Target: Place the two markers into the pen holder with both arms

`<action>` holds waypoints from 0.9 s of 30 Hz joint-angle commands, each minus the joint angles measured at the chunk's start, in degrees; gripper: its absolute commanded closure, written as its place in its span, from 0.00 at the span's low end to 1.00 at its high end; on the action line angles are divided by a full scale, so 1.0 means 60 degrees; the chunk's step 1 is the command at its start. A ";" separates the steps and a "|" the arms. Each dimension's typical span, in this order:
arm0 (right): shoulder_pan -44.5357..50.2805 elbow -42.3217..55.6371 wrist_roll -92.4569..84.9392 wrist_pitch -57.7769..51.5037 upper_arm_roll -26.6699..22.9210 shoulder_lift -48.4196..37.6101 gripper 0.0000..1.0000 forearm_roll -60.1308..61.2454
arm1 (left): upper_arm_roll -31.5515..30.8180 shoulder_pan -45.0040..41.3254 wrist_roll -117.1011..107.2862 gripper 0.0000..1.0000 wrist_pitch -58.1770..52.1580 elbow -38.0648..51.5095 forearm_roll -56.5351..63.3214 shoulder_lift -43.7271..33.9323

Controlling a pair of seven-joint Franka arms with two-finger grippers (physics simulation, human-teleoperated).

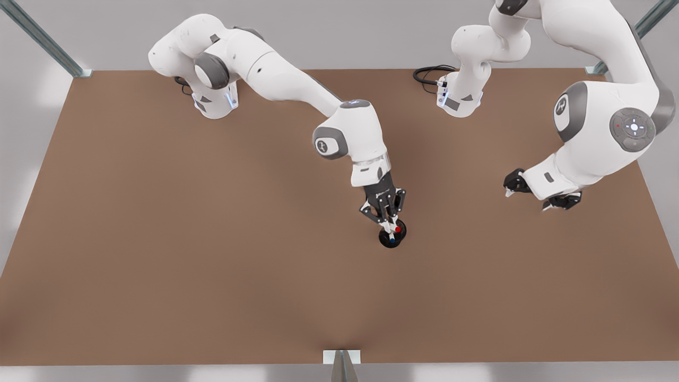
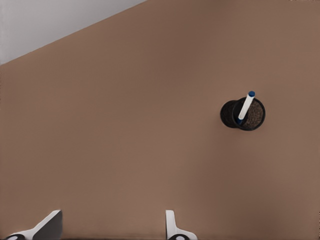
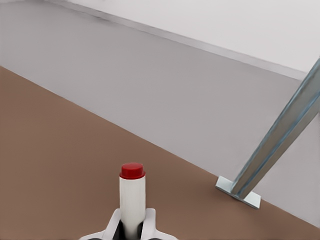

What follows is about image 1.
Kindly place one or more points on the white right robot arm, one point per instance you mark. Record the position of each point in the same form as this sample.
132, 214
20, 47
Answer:
276, 79

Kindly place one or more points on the silver frame post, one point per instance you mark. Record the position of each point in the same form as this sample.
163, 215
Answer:
636, 29
42, 38
341, 363

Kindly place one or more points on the black round pen cup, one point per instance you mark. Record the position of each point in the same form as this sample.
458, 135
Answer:
384, 237

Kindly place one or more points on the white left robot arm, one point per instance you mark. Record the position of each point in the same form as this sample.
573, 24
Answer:
594, 132

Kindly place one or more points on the white pen with blue tip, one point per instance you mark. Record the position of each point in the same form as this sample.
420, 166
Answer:
391, 233

